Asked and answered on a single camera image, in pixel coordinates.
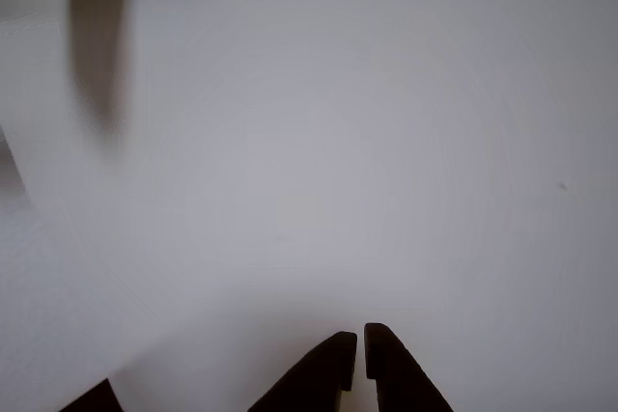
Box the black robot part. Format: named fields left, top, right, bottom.
left=59, top=377, right=125, bottom=412

